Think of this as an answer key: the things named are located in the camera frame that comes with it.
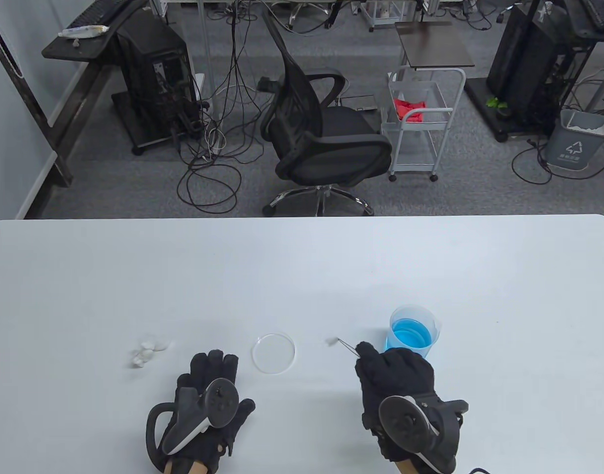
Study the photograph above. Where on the person's right hand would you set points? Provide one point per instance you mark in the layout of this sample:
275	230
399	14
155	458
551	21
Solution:
396	373

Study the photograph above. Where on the person's left hand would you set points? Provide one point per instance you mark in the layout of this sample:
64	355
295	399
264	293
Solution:
213	363

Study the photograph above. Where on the clear beaker blue dye solution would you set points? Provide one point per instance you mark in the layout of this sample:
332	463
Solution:
405	340

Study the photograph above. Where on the silver metal tweezers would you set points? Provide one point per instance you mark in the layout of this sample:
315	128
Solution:
349	347

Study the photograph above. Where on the clear glass culture dish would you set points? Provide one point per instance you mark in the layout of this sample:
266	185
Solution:
274	353

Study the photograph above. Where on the white cotton ball clump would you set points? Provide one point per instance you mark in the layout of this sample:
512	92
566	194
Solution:
145	353

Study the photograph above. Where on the person's right forearm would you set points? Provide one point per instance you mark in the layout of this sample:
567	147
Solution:
405	466

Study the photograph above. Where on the white rolling cart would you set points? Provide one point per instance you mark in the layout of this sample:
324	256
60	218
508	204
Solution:
415	148

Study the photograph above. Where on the black mesh office chair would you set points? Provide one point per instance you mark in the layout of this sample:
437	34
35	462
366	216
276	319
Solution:
331	143

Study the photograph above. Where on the black wheeled platform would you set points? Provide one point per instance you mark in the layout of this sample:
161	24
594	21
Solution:
479	98
129	123

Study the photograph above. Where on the red cloth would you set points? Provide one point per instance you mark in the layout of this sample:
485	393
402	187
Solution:
410	112

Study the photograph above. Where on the black flat device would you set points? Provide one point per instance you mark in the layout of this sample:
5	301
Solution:
361	102

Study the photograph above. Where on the black power adapter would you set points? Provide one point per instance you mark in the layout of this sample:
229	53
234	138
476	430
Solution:
266	84

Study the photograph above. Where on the grey trash bin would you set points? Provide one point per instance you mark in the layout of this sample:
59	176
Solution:
573	148

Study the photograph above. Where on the small green plant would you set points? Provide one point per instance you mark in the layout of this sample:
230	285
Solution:
493	102

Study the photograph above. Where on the black computer tower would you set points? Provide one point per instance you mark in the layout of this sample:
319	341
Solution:
149	64
524	54

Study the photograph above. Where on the white crumpled trash paper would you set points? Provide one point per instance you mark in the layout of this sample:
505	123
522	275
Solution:
590	127

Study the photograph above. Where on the dark brown side table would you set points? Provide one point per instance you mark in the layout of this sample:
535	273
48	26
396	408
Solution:
433	47

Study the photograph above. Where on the black workstation stand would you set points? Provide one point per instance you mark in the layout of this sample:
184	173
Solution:
70	49

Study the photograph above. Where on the white plastic packet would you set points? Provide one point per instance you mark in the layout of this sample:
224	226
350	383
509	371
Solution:
82	31

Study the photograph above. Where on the small white trolley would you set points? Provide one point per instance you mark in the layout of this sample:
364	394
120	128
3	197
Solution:
381	15

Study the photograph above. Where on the black keyboard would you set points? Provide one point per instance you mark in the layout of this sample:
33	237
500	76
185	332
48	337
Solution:
603	15
92	15

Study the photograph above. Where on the black metal desk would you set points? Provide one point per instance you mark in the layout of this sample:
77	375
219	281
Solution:
590	39

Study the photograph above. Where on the white metal post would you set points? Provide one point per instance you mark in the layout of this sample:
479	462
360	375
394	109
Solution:
207	49

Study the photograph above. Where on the black frame pole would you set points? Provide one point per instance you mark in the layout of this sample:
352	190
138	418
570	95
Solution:
21	84

